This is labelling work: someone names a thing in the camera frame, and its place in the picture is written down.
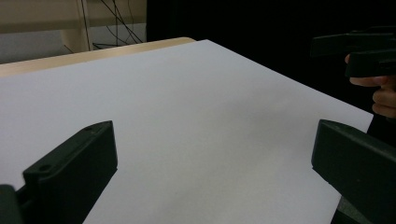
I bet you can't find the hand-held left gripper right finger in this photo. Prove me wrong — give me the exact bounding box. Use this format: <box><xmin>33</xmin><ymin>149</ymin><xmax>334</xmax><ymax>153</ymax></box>
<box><xmin>311</xmin><ymin>119</ymin><xmax>396</xmax><ymax>224</ymax></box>

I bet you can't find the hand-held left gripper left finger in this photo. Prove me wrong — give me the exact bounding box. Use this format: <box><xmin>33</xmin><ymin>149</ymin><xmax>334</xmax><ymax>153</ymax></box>
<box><xmin>15</xmin><ymin>120</ymin><xmax>119</xmax><ymax>224</ymax></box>

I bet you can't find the light wooden table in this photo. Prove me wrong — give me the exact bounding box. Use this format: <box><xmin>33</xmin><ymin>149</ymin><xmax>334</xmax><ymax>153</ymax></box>
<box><xmin>0</xmin><ymin>36</ymin><xmax>196</xmax><ymax>78</ymax></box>

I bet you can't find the black curtain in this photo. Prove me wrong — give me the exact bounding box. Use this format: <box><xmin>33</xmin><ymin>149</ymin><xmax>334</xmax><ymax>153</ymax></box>
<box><xmin>146</xmin><ymin>0</ymin><xmax>396</xmax><ymax>125</ymax></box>

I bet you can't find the beige wooden desk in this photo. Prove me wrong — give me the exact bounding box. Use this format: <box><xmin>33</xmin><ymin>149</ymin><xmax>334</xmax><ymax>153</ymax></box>
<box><xmin>0</xmin><ymin>0</ymin><xmax>148</xmax><ymax>54</ymax></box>

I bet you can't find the black cable bundle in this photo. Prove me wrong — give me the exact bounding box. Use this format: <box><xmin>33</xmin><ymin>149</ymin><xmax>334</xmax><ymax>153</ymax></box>
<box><xmin>81</xmin><ymin>0</ymin><xmax>145</xmax><ymax>50</ymax></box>

